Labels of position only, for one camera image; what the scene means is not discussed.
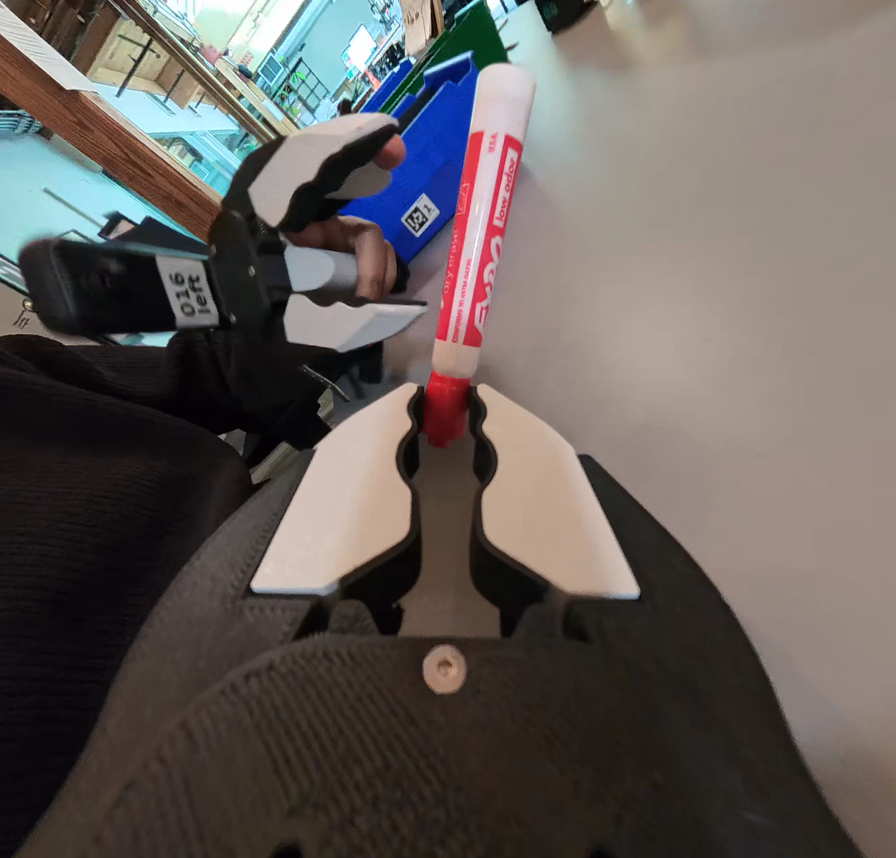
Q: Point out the green storage bin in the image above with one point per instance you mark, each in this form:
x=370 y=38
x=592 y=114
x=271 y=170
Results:
x=476 y=39

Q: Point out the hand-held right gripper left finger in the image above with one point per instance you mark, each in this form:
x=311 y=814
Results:
x=343 y=515

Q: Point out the cardboard sign board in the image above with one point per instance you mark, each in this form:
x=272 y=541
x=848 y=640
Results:
x=416 y=4

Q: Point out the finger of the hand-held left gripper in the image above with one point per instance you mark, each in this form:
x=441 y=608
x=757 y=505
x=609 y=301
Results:
x=343 y=326
x=294 y=165

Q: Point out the person's left forearm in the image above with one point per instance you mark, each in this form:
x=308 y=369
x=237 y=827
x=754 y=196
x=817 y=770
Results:
x=266 y=382

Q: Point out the blue storage bin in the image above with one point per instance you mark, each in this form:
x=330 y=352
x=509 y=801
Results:
x=388 y=84

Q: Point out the blue plastic bin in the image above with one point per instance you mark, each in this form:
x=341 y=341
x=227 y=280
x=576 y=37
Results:
x=441 y=144

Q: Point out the person's left hand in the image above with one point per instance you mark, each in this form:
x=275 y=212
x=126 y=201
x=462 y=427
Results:
x=374 y=256

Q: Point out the red dry-erase marker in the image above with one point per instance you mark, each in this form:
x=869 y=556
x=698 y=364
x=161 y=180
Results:
x=490 y=207

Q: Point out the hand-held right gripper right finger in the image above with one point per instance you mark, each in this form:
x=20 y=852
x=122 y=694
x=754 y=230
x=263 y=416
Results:
x=553 y=515

